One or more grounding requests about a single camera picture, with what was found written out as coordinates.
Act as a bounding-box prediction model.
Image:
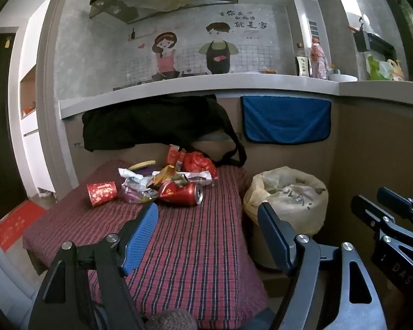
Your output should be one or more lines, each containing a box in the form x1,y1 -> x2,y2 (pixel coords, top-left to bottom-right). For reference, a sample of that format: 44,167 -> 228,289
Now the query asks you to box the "white bowl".
327,72 -> 358,82

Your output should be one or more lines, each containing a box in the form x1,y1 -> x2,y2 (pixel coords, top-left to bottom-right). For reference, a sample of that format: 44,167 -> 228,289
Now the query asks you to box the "green plastic bag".
366,55 -> 393,81

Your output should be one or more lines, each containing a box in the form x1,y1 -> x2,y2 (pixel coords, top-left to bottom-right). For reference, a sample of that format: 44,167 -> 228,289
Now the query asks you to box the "cartoon couple wall sticker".
117,7 -> 279,90

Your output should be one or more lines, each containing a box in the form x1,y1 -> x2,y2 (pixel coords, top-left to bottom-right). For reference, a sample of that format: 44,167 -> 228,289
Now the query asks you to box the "yellow plastic bag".
385,58 -> 405,81

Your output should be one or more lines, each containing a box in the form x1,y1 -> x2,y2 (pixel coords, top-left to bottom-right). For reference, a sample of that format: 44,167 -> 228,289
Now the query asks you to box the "grey counter ledge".
59,74 -> 413,119

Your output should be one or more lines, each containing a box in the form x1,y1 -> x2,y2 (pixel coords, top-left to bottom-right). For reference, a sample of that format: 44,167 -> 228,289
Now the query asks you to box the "soy sauce bottle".
296,43 -> 312,77

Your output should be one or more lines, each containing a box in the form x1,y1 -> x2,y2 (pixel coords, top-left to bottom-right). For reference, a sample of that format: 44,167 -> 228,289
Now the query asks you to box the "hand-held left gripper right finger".
257,202 -> 389,330

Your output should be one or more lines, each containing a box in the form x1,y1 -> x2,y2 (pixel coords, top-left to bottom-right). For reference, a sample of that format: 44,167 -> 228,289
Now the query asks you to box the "pink white wrapper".
121,179 -> 159,204

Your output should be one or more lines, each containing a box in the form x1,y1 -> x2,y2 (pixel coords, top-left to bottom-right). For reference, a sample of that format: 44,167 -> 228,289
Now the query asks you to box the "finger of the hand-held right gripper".
377,187 -> 413,227
351,195 -> 400,244

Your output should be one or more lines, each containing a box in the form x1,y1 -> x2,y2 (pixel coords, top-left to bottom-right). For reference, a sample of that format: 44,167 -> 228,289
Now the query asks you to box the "black fabric bag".
82,93 -> 247,167

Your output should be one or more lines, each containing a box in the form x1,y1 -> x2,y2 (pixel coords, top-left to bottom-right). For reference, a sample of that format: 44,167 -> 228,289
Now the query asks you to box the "blue towel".
241,95 -> 332,144

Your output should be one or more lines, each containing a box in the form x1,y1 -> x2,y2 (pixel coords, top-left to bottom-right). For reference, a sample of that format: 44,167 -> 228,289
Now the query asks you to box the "red plaid cloth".
22,160 -> 271,322

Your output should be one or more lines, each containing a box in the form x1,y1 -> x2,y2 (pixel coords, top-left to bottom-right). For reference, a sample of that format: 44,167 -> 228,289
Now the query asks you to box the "black perforated utensil holder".
353,29 -> 369,52

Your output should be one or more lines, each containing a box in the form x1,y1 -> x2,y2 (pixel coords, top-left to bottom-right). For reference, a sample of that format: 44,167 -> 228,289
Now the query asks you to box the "white wall cabinet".
19,0 -> 57,193

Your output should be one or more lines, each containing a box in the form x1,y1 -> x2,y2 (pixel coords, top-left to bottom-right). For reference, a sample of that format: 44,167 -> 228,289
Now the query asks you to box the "red plastic bag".
182,151 -> 218,179

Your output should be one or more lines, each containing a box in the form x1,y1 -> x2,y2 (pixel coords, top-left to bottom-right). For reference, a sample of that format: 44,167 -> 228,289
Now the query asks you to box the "red drink can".
157,181 -> 205,207

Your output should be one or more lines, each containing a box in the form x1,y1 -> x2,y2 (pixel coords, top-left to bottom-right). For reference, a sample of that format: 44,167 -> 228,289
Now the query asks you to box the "lined trash bin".
243,166 -> 329,236

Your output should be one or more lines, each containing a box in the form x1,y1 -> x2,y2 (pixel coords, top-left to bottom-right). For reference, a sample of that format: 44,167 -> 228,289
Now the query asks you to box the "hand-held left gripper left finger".
28,202 -> 159,330

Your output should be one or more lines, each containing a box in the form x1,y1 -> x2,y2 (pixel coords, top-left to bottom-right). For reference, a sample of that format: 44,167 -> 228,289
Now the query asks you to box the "red wrapped plastic bottle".
310,38 -> 329,79

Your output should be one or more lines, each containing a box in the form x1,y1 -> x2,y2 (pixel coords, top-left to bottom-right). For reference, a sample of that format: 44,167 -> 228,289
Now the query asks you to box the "silver wrapper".
179,170 -> 214,188

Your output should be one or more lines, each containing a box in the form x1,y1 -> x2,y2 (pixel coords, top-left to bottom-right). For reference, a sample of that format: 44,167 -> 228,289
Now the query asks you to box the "black wall rack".
366,32 -> 396,59

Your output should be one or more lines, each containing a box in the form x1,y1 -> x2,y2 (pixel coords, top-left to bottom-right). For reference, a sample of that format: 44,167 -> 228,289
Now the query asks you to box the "red paper cup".
87,181 -> 118,208

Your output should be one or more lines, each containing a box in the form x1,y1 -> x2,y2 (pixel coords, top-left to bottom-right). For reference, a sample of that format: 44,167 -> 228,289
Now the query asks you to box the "yellow snack wrapper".
151,165 -> 181,189

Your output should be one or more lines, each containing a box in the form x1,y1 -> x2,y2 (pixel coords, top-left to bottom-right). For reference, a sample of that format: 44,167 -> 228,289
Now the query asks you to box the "red snack packet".
167,145 -> 186,172

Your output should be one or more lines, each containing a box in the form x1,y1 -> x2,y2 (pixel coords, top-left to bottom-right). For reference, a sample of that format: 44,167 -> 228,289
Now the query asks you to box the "red floor mat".
0,200 -> 47,252

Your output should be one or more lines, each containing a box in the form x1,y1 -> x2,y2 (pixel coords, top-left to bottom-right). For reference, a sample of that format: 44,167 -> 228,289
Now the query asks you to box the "black door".
0,32 -> 30,229

